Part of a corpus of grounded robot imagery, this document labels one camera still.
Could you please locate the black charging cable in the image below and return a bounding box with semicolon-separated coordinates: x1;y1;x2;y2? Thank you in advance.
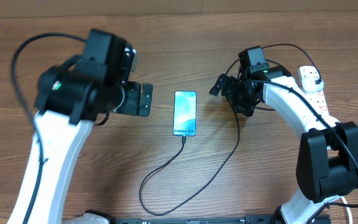
139;43;324;217

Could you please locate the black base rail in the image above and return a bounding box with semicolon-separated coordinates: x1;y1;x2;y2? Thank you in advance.
62;210;332;224

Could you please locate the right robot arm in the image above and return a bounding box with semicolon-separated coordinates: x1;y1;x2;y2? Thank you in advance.
209;46;358;223

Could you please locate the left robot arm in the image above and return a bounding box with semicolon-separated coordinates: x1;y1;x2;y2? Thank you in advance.
9;29;153;223

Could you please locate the Samsung Galaxy smartphone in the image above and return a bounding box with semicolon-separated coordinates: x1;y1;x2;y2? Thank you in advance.
173;91;197;136

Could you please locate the white charger plug adapter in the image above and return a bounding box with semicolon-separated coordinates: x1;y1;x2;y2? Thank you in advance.
301;77;324;94

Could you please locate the white power strip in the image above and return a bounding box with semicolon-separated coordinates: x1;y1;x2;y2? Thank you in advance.
297;65;329;115

